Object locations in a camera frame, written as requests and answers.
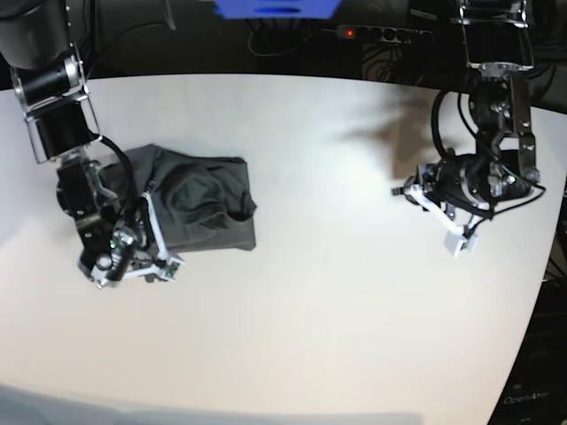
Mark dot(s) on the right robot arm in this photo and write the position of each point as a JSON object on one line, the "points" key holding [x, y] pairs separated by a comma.
{"points": [[49, 80]]}

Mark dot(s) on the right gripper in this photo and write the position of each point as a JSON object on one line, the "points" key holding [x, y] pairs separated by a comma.
{"points": [[136, 249]]}

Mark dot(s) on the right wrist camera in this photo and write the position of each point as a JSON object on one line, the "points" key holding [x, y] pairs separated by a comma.
{"points": [[169, 270]]}

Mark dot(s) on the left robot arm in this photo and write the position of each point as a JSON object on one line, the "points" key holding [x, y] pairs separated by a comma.
{"points": [[498, 55]]}

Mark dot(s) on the black power strip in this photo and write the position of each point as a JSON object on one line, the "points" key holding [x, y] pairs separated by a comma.
{"points": [[376, 34]]}

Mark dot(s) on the blue plastic bin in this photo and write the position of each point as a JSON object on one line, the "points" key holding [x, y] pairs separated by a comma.
{"points": [[263, 9]]}

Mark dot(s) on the black OpenArm base box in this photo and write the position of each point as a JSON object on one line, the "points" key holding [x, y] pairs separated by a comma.
{"points": [[535, 392]]}

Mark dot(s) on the dark grey T-shirt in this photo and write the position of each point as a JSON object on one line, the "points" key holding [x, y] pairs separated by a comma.
{"points": [[202, 204]]}

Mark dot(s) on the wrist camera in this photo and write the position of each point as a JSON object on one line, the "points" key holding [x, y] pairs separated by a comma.
{"points": [[169, 270], [457, 242]]}

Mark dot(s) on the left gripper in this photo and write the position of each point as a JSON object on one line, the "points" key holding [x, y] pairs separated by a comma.
{"points": [[485, 185]]}

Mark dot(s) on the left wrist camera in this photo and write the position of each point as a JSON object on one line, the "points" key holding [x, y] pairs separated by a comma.
{"points": [[457, 242]]}

